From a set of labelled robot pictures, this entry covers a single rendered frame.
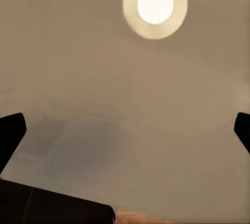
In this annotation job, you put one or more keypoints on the coffee table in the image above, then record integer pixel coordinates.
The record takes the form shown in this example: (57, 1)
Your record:
(131, 103)

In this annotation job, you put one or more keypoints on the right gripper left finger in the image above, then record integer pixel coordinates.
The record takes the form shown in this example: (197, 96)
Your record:
(12, 130)

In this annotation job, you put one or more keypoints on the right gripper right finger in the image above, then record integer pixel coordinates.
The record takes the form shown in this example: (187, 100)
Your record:
(242, 129)

